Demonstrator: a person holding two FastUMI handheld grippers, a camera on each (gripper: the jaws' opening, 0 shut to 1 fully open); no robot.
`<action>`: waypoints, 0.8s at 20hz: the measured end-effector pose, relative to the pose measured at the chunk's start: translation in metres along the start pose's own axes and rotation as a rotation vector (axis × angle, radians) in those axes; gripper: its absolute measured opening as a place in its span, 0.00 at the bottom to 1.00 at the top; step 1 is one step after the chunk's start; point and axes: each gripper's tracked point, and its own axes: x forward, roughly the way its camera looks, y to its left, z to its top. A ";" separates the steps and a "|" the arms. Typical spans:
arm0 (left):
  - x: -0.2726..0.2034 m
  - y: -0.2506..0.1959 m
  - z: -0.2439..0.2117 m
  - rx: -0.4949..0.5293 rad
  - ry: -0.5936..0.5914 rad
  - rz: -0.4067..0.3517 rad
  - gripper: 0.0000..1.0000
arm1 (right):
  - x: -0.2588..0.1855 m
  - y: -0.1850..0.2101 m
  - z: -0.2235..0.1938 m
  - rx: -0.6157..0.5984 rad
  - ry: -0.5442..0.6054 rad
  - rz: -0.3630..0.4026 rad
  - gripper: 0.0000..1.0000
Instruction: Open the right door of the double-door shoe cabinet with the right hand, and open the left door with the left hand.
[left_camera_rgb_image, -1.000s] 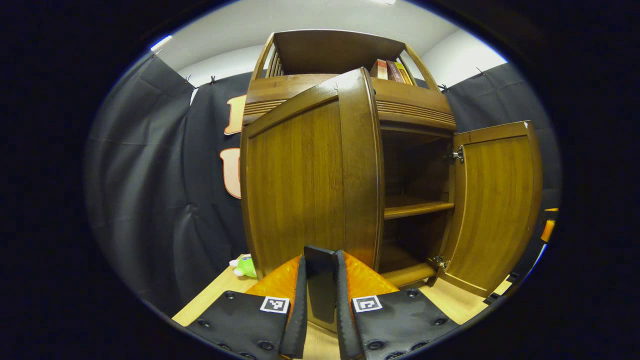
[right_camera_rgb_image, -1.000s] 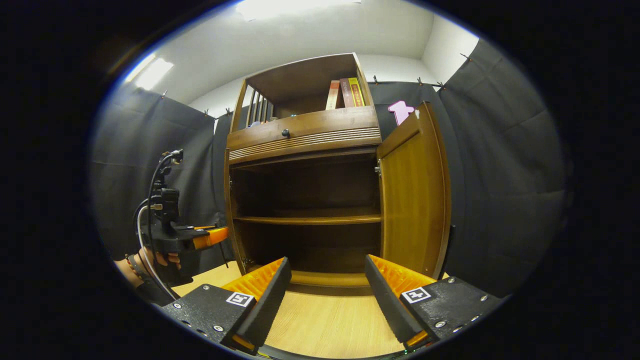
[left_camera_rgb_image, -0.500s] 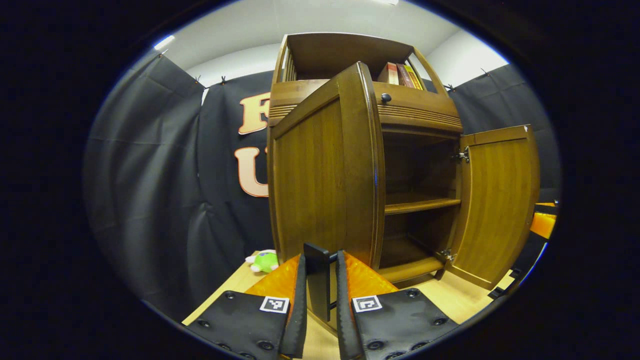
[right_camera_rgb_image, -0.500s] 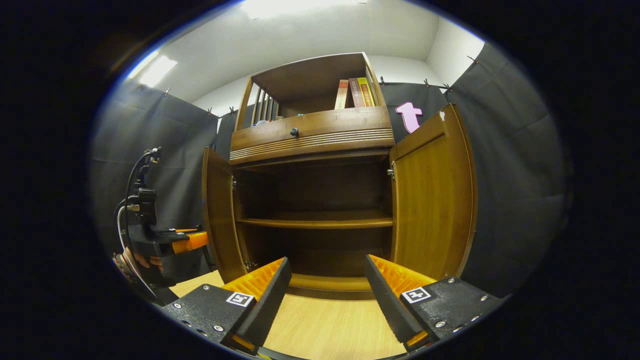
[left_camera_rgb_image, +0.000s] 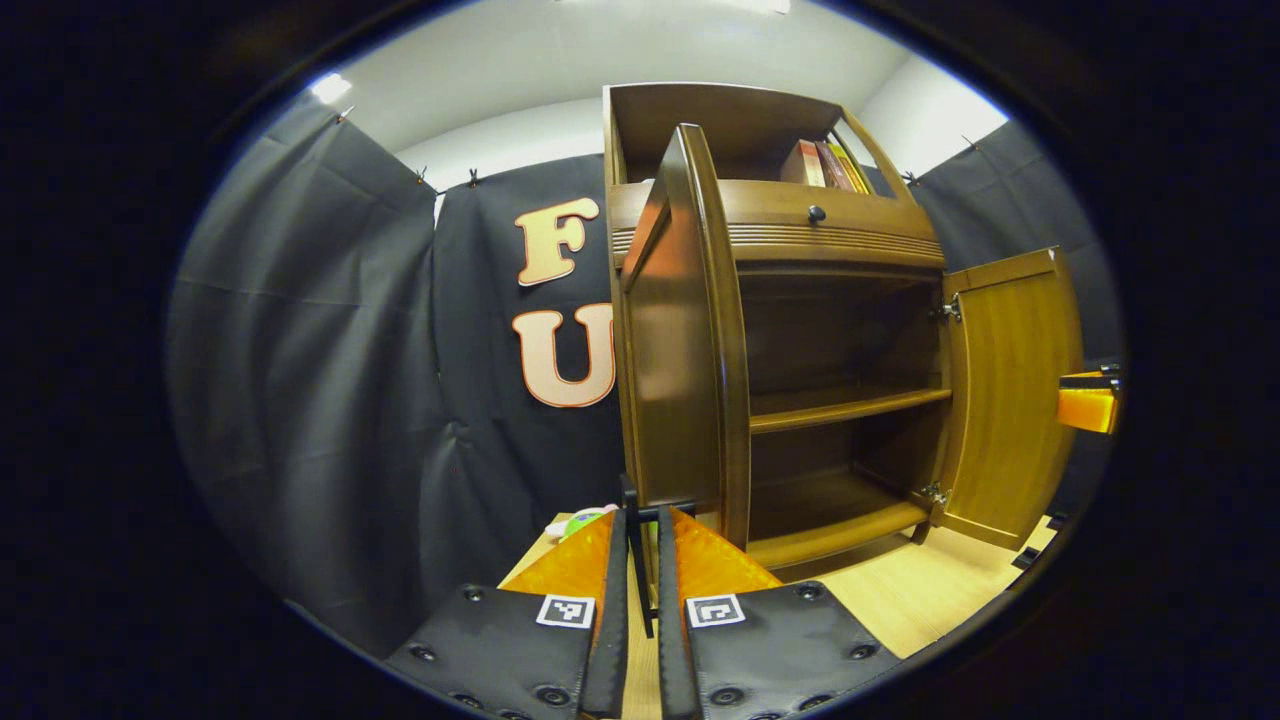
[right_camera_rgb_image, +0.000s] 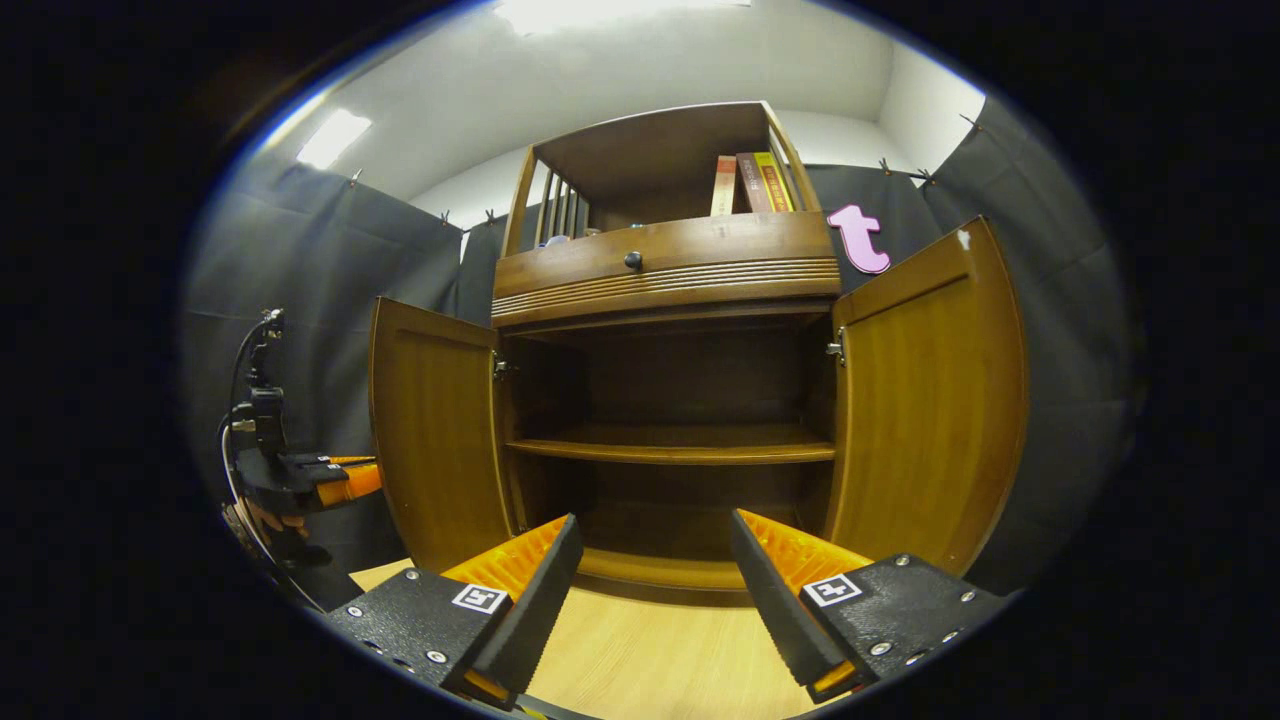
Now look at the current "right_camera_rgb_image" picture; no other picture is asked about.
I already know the ceiling light panel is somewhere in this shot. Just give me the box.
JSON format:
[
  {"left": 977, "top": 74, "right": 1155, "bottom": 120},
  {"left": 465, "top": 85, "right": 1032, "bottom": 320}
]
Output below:
[
  {"left": 495, "top": 0, "right": 751, "bottom": 36},
  {"left": 295, "top": 108, "right": 373, "bottom": 171}
]

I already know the black backdrop cloth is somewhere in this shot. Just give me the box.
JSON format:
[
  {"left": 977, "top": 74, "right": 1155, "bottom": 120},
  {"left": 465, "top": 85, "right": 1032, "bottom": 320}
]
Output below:
[{"left": 180, "top": 95, "right": 1136, "bottom": 601}]

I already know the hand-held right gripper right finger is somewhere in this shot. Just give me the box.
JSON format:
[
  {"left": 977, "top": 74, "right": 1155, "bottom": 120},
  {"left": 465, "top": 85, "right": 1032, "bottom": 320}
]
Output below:
[{"left": 728, "top": 508, "right": 1011, "bottom": 704}]

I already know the wooden inner shelf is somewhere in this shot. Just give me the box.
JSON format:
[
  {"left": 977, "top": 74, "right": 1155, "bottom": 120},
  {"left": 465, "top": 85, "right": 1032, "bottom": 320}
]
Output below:
[{"left": 505, "top": 425, "right": 836, "bottom": 466}]

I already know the wooden shoe cabinet door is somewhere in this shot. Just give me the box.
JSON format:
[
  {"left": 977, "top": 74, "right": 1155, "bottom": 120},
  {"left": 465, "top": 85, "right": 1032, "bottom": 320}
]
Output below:
[
  {"left": 368, "top": 296, "right": 516, "bottom": 573},
  {"left": 825, "top": 215, "right": 1031, "bottom": 579}
]

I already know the yellow book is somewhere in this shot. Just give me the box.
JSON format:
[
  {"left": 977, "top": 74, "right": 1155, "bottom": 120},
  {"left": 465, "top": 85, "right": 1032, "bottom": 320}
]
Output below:
[{"left": 753, "top": 151, "right": 796, "bottom": 213}]

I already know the wooden double-door shoe cabinet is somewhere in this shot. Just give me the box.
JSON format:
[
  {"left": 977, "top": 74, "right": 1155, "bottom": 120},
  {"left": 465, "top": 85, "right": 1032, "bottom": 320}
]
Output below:
[{"left": 490, "top": 100, "right": 846, "bottom": 606}]

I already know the wooden drawer with black knob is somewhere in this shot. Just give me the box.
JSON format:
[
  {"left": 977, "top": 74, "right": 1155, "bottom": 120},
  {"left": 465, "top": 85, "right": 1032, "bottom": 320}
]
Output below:
[{"left": 493, "top": 210, "right": 841, "bottom": 299}]

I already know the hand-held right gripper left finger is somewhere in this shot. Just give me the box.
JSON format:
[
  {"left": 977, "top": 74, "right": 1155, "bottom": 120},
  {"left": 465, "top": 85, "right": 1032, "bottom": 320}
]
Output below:
[{"left": 322, "top": 513, "right": 586, "bottom": 713}]

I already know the dark red book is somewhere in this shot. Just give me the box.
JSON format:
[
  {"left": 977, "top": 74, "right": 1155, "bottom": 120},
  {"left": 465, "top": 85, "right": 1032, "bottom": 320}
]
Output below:
[{"left": 735, "top": 152, "right": 773, "bottom": 214}]

